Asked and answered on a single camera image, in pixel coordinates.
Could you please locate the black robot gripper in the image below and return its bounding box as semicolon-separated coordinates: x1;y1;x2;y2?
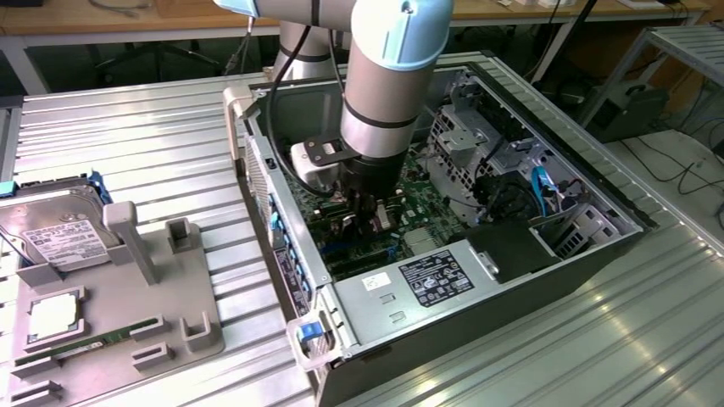
338;151;407;204

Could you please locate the green graphics card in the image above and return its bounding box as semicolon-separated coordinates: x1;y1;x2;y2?
308;198;400;245

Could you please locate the green motherboard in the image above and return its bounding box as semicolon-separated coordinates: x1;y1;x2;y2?
282;139;472;283

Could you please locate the silver metal drive cage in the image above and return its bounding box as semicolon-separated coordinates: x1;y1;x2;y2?
427;101;546;213

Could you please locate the silver chipset heatsink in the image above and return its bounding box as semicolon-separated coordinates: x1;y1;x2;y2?
404;231;444;252

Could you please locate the long black expansion slot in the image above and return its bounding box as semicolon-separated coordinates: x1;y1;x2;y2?
326;249;392;269
332;258;398;277

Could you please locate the black plastic air shroud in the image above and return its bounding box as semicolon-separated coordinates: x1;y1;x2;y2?
451;215;563;285

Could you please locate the silver power supply unit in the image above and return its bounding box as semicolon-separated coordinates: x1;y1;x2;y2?
332;241;504;349

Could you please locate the silver vented disk bay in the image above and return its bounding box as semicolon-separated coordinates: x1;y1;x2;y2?
531;198;646;260

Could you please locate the wooden desk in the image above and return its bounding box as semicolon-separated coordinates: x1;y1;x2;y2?
0;0;712;97

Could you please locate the open black PC case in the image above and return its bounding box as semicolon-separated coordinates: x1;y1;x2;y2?
223;49;660;407

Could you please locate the black office chair base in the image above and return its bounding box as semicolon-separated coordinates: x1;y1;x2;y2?
87;42;222;84

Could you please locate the black box device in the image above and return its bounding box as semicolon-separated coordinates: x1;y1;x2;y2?
596;83;672;143

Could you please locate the blue plastic disk carrier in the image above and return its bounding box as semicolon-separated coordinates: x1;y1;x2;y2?
0;169;118;209

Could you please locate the grey parts rack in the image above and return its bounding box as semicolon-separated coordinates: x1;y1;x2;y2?
0;199;228;407

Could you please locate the silver hard disk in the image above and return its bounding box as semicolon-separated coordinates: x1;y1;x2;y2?
0;186;123;272

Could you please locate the metal slat side table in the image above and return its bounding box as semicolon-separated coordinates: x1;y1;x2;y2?
576;23;724;128

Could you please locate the green RAM stick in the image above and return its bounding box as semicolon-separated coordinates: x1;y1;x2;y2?
14;319;159;369

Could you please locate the silver CPU chip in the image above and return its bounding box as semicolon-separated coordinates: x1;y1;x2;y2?
26;294;82;341

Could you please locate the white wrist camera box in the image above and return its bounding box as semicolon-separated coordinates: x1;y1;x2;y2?
288;135;351;192

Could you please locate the black wire bundle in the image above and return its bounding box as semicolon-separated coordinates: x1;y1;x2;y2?
474;171;536;224

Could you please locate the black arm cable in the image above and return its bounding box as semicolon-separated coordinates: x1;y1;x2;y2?
266;23;340;198

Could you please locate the blue SATA wire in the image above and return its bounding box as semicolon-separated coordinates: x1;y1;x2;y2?
530;164;555;218

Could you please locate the grey hanging cable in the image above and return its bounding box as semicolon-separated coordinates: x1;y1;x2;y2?
224;15;255;76

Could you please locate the black floor cable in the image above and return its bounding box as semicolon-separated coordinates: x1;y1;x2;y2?
619;139;724;194

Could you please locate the grey metal frame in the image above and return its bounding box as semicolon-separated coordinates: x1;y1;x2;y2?
0;95;26;179

